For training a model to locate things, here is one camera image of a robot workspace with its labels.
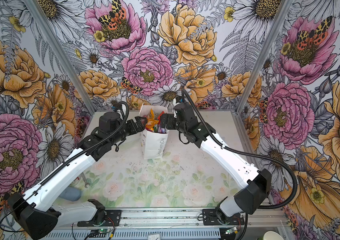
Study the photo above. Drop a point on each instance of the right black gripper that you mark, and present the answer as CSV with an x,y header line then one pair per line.
x,y
171,117

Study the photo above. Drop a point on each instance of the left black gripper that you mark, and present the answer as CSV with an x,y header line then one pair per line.
x,y
141,126

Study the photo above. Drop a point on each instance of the orange Fox's fruits candy bag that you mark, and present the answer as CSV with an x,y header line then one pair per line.
x,y
152,125

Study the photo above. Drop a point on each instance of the white paper bag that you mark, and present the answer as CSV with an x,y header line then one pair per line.
x,y
153,144

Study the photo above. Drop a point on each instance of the small orange biscuit packet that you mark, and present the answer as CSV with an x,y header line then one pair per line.
x,y
151,115

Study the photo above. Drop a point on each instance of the red yellow snack packet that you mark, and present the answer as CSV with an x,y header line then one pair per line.
x,y
160,115

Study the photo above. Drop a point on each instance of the purple snack packet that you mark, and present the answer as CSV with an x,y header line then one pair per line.
x,y
162,130

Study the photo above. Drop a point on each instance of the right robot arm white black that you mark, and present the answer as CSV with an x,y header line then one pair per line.
x,y
255,185

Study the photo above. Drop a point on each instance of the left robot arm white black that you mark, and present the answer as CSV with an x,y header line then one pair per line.
x,y
34,211

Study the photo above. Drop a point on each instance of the metal wrench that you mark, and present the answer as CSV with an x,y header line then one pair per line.
x,y
86,182

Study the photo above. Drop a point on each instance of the blue sponge block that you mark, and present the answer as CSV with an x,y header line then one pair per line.
x,y
71,194

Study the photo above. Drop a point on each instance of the green circuit board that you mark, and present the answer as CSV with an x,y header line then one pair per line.
x,y
231,231
99,234

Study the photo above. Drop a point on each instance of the right green circuit board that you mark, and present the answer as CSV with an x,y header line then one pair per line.
x,y
231,231

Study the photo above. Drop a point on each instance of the white paper cup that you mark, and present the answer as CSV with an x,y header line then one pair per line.
x,y
271,235

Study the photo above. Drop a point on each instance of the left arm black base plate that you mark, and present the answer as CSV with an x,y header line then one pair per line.
x,y
109,218

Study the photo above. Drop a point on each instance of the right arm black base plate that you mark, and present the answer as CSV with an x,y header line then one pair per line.
x,y
209,217

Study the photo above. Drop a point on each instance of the white vented cable tray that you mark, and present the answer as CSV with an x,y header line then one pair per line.
x,y
141,234

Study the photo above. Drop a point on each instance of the aluminium mounting rail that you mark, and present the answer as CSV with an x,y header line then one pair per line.
x,y
150,218

